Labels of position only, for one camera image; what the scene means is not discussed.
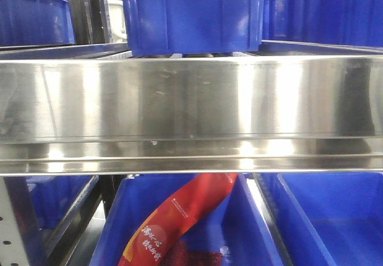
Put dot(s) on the white perforated shelf upright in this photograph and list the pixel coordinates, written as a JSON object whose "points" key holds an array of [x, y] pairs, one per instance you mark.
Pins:
{"points": [[21, 240]]}

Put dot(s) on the blue bin upper centre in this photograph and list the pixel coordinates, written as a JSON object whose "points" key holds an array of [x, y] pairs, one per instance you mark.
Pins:
{"points": [[159, 27]]}

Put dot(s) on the blue bin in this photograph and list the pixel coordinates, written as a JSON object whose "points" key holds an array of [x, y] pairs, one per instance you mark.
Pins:
{"points": [[233, 234], [159, 27], [338, 22], [327, 218], [36, 22], [53, 195]]}

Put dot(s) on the blue bin lower centre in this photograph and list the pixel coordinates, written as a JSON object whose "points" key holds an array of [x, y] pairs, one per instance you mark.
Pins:
{"points": [[233, 234]]}

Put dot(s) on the red snack bag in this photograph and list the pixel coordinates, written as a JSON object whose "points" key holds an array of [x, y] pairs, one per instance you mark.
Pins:
{"points": [[184, 208]]}

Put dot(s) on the blue bin lower left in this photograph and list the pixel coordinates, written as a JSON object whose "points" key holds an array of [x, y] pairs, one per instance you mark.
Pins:
{"points": [[53, 195]]}

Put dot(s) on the blue bin lower right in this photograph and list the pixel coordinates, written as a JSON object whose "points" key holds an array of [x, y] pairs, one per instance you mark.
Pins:
{"points": [[327, 218]]}

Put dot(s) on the blue bin upper right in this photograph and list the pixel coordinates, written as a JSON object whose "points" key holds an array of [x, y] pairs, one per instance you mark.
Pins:
{"points": [[338, 22]]}

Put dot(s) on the blue bin upper left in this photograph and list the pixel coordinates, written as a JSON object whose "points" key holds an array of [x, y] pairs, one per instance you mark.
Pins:
{"points": [[36, 22]]}

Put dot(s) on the stainless steel shelf rail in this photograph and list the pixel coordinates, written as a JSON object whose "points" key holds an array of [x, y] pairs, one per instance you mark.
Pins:
{"points": [[191, 115]]}

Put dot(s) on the dark shelf post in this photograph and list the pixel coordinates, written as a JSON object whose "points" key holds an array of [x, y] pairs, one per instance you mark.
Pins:
{"points": [[90, 21]]}

